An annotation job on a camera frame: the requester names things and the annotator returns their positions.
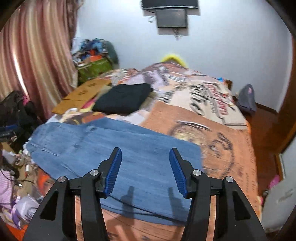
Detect yellow foam tube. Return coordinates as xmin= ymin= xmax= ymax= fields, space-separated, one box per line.
xmin=161 ymin=54 xmax=186 ymax=66

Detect lilac printed cloth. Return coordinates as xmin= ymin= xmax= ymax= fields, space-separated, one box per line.
xmin=0 ymin=171 xmax=42 ymax=230

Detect grey bag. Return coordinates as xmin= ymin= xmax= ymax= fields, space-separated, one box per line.
xmin=236 ymin=84 xmax=257 ymax=115

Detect printed blanket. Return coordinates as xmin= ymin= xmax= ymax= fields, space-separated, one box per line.
xmin=14 ymin=61 xmax=258 ymax=241

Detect light grey object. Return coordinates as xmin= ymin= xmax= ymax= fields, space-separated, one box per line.
xmin=261 ymin=178 xmax=296 ymax=232

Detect green storage box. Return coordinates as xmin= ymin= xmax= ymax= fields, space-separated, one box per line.
xmin=77 ymin=58 xmax=114 ymax=82

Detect pink item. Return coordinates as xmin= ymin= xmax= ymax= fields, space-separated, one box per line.
xmin=268 ymin=175 xmax=281 ymax=189

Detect striped pink curtain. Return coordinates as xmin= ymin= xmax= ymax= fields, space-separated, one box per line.
xmin=0 ymin=0 xmax=79 ymax=121

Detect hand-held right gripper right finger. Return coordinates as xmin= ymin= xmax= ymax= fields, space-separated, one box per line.
xmin=169 ymin=148 xmax=269 ymax=241

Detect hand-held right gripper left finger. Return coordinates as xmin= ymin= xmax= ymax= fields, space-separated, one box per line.
xmin=23 ymin=147 xmax=122 ymax=241

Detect pile of mixed clothes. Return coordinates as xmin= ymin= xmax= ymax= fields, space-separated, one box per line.
xmin=72 ymin=38 xmax=111 ymax=64

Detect black mesh chair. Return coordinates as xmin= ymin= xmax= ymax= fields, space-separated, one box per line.
xmin=0 ymin=90 xmax=30 ymax=126

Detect grey cushion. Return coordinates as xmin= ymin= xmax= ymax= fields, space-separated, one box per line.
xmin=107 ymin=42 xmax=119 ymax=69

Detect wooden lap desk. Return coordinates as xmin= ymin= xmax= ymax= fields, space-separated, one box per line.
xmin=51 ymin=79 xmax=112 ymax=114

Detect folded black pants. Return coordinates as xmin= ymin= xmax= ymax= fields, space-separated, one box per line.
xmin=92 ymin=83 xmax=153 ymax=115

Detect small black wall monitor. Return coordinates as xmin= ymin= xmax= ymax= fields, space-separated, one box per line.
xmin=155 ymin=9 xmax=188 ymax=29

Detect blue jeans pants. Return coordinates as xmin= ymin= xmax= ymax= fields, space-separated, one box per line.
xmin=30 ymin=117 xmax=204 ymax=226

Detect black wall television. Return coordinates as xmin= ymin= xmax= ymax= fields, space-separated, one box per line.
xmin=141 ymin=0 xmax=199 ymax=10

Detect black hanging monitor cable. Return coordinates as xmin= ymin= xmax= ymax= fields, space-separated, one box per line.
xmin=172 ymin=27 xmax=183 ymax=40

